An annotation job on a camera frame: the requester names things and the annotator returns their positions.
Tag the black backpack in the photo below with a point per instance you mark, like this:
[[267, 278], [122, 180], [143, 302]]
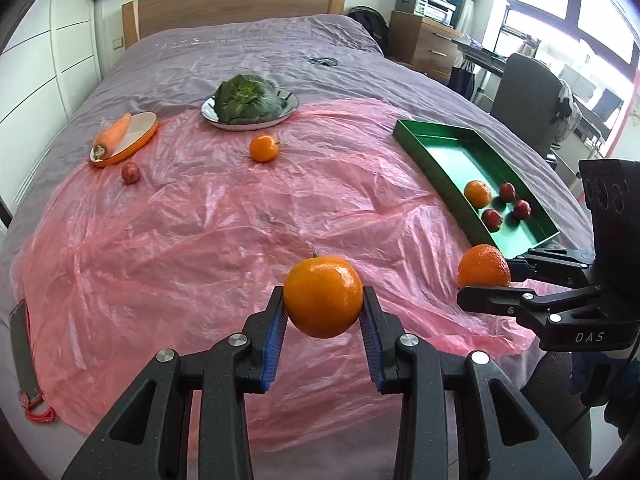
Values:
[[370, 25]]

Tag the grey printer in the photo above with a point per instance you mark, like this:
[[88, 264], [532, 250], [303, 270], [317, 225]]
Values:
[[425, 5]]

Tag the wooden drawer cabinet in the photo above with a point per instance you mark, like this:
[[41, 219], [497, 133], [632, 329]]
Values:
[[425, 42]]

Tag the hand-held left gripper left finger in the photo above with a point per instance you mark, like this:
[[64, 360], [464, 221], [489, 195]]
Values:
[[274, 342]]

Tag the white wardrobe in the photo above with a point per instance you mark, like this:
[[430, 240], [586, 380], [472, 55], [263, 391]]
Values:
[[45, 70]]

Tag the wall socket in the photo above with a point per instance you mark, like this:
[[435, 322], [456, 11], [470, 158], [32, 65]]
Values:
[[117, 42]]

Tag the white enamel plate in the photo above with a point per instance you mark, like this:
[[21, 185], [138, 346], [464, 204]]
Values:
[[250, 125]]

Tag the green rectangular tray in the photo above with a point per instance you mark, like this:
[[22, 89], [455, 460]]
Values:
[[450, 155]]

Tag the cluttered desk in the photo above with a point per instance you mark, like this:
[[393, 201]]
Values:
[[482, 55]]

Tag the wooden headboard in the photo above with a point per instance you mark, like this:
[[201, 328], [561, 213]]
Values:
[[235, 7]]

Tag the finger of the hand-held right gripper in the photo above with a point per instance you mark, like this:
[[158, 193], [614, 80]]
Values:
[[550, 265], [525, 300]]

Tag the orange oval dish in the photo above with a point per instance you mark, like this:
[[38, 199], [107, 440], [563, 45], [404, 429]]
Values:
[[140, 132]]

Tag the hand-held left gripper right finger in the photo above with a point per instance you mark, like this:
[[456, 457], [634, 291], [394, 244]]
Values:
[[372, 347]]

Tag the smartphone in red case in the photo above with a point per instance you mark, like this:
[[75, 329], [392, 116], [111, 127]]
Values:
[[25, 350]]

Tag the green leafy vegetable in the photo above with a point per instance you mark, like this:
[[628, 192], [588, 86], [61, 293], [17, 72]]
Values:
[[247, 97]]

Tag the orange carrot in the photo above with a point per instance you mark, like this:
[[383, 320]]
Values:
[[114, 135]]

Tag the orange mandarin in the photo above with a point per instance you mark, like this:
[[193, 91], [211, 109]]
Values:
[[263, 148], [477, 193], [324, 296], [484, 266]]

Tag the pink plastic sheet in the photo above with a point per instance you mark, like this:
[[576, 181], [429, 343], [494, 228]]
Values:
[[175, 260]]

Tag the grey office chair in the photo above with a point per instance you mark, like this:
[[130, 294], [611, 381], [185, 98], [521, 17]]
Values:
[[525, 95]]

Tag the bed with purple sheet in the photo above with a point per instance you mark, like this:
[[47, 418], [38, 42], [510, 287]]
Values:
[[225, 45]]

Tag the dark hanging bag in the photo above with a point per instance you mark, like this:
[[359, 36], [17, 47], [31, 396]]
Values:
[[462, 80]]

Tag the small red apple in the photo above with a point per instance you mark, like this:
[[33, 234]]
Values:
[[507, 191], [130, 172], [491, 218], [522, 208]]

